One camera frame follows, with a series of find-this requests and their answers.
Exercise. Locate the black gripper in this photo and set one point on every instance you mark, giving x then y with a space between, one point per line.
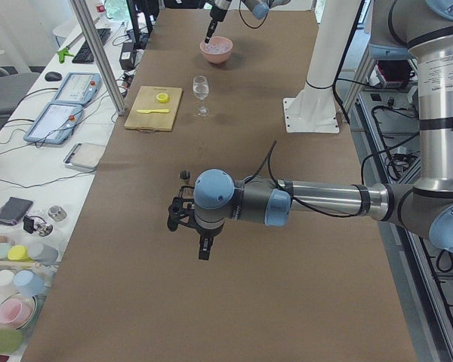
205 232

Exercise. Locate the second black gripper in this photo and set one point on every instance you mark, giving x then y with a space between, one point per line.
216 14

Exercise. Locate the steel jigger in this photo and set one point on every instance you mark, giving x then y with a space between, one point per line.
184 176

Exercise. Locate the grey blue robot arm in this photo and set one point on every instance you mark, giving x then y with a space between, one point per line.
425 30

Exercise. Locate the second grey blue robot arm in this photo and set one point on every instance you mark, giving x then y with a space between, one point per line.
259 8

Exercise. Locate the clear ice cubes pile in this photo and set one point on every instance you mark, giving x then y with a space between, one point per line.
216 48

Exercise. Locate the clear wine glass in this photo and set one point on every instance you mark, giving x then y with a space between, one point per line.
201 92

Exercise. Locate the yellow lemon slice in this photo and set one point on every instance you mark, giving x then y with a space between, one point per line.
162 97

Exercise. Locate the black power adapter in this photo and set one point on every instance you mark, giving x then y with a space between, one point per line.
128 55

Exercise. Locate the yellow plastic knife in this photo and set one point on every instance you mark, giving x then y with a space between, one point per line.
151 111

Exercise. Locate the bamboo cutting board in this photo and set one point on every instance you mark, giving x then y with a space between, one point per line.
146 99

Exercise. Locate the white tray box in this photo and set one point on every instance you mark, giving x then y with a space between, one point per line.
84 157

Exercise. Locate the upper teach pendant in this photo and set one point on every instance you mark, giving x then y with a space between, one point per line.
78 88

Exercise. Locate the teach pendant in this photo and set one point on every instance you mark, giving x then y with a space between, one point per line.
78 88
54 125

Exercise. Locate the small steel cup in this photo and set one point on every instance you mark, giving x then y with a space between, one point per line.
57 213

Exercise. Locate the black computer mouse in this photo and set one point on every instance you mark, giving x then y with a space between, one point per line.
53 76

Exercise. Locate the blue plastic cup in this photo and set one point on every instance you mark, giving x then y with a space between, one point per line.
28 283

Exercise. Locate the yellow plastic cup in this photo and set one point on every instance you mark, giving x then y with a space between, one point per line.
18 253

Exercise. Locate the lower teach pendant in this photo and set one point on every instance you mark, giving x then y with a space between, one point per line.
54 125

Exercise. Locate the grey folded cloth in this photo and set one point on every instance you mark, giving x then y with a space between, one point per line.
14 210

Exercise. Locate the green plastic plate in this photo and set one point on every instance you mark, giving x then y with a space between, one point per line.
10 341

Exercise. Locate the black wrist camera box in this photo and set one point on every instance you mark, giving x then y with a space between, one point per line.
181 210

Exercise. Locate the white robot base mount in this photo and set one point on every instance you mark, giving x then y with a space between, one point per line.
313 109

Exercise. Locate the aluminium frame post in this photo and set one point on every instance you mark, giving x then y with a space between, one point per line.
89 30

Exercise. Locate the green handled tool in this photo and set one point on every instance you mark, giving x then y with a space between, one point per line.
64 52

